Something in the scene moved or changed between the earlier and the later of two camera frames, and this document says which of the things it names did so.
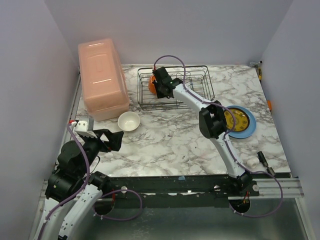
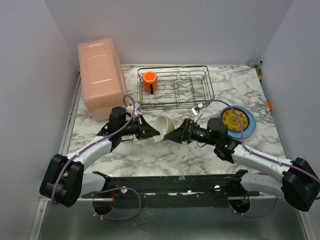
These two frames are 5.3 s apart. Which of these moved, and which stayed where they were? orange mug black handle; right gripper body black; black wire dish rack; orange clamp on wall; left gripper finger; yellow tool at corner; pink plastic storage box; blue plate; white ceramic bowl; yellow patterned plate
Moved: left gripper finger; right gripper body black; orange mug black handle; white ceramic bowl
Stayed: black wire dish rack; pink plastic storage box; orange clamp on wall; blue plate; yellow patterned plate; yellow tool at corner
